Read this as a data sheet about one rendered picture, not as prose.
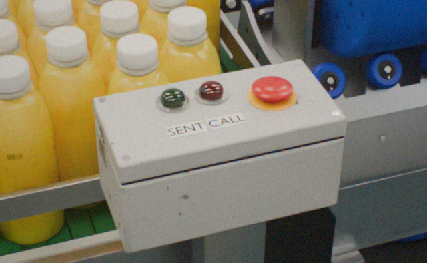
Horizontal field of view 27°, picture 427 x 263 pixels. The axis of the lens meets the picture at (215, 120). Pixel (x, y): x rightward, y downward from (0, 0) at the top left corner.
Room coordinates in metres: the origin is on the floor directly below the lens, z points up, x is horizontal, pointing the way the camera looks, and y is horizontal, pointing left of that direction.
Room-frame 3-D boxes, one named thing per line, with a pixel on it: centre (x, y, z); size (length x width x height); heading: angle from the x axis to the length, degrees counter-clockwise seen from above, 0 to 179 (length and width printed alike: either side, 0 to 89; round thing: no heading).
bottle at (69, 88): (0.74, 0.15, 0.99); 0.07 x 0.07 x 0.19
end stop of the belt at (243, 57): (0.93, -0.03, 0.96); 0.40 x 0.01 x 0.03; 19
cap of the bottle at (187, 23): (0.78, 0.03, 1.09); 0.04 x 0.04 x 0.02
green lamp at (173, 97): (0.62, 0.04, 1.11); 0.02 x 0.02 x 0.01
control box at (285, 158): (0.62, 0.00, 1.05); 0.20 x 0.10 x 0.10; 109
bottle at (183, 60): (0.78, 0.03, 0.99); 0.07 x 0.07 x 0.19
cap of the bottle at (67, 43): (0.74, 0.15, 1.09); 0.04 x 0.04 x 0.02
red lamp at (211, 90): (0.63, 0.00, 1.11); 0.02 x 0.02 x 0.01
